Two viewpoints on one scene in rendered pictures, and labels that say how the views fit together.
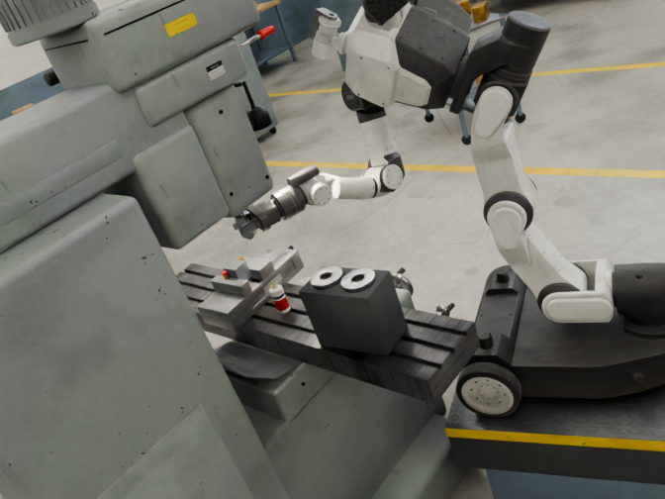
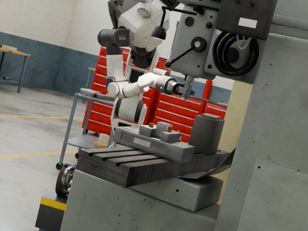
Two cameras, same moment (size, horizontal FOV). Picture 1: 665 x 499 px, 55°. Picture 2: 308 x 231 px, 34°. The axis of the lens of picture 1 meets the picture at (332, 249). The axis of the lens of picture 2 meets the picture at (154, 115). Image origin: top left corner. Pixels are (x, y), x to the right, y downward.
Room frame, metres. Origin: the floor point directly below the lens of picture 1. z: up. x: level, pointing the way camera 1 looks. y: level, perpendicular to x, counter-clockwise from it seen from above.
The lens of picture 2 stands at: (2.84, 2.42, 1.31)
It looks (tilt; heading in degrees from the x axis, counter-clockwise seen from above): 5 degrees down; 246
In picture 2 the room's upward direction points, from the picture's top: 14 degrees clockwise
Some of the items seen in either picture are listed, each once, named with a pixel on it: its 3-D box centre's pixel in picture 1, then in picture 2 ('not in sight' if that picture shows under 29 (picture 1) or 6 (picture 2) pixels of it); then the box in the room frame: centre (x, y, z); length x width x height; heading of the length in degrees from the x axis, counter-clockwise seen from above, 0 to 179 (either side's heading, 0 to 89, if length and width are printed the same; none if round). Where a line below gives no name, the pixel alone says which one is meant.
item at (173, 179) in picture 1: (158, 185); (236, 51); (1.60, 0.36, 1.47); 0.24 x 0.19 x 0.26; 41
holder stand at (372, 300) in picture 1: (352, 307); (206, 133); (1.43, 0.00, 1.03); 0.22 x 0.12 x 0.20; 48
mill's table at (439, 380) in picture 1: (286, 317); (168, 159); (1.73, 0.21, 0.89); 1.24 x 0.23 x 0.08; 41
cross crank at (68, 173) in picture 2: (395, 291); (74, 178); (2.05, -0.17, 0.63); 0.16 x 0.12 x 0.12; 131
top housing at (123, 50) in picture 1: (154, 28); not in sight; (1.72, 0.22, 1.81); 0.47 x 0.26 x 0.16; 131
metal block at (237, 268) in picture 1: (237, 271); (163, 129); (1.84, 0.31, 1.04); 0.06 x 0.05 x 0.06; 43
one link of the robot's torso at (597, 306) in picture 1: (578, 290); not in sight; (1.61, -0.68, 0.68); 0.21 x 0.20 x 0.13; 59
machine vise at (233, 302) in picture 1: (249, 280); (154, 139); (1.86, 0.29, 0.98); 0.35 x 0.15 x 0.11; 133
